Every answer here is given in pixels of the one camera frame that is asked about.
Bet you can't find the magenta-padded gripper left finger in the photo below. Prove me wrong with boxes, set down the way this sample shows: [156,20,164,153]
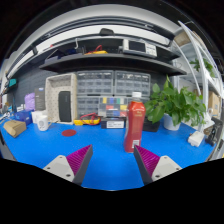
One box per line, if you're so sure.
[43,144,94,186]

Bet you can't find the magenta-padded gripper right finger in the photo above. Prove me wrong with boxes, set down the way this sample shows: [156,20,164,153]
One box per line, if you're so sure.
[133,144,183,186]

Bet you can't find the red drink bottle white cap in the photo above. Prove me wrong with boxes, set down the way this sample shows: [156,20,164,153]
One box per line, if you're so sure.
[123,91,147,154]

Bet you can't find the flat round red coaster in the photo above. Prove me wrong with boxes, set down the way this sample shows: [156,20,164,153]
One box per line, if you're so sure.
[61,129,78,138]

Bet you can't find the white power adapter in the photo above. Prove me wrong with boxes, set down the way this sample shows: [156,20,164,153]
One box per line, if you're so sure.
[187,130,205,148]

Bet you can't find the plain black box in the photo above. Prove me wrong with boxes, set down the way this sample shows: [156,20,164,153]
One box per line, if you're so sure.
[143,117,161,133]

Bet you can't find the yellow multimeter with red leads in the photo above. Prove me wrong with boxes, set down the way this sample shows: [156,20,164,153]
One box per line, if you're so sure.
[73,112,102,127]

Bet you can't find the small white box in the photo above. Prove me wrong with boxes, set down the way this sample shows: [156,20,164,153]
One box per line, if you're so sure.
[31,110,48,125]

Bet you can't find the brown cardboard box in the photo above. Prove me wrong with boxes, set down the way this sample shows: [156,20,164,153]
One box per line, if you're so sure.
[3,119,28,139]

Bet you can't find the black rectangular device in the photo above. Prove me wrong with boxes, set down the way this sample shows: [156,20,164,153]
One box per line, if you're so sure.
[58,90,72,123]

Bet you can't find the green potted plant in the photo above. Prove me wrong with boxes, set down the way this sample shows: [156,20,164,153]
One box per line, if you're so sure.
[143,75,208,132]

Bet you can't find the grey small-parts drawer cabinet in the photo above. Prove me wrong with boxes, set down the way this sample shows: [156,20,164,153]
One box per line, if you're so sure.
[76,70,116,98]
[76,95,101,118]
[114,70,152,98]

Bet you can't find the white dotted fabric basket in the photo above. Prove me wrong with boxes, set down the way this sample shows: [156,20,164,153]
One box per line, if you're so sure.
[44,72,78,125]

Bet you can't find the black box with white label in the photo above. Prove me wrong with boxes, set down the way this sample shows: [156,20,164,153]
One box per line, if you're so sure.
[100,116,127,130]

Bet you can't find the dark grey upright box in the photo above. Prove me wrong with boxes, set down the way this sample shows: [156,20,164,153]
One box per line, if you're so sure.
[34,87,47,112]

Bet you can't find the purple plastic bag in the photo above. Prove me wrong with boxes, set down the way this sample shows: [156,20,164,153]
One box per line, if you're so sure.
[24,92,36,112]

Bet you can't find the clear organiser with coloured parts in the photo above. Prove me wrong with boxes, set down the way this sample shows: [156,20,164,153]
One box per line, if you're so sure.
[97,96,129,118]

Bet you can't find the teal lamp head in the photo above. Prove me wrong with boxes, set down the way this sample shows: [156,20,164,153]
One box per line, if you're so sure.
[7,78,18,88]

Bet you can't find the white shelf unit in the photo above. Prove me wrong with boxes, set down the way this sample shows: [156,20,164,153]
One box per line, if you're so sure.
[173,20,224,134]

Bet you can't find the yellow tool with red leads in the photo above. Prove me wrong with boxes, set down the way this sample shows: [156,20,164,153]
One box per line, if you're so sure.
[83,44,109,56]

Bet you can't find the grey oscilloscope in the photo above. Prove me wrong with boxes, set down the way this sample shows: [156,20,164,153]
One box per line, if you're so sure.
[122,38,158,59]

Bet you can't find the white mug gold handle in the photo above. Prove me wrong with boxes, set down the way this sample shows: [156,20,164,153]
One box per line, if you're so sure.
[35,114,53,132]

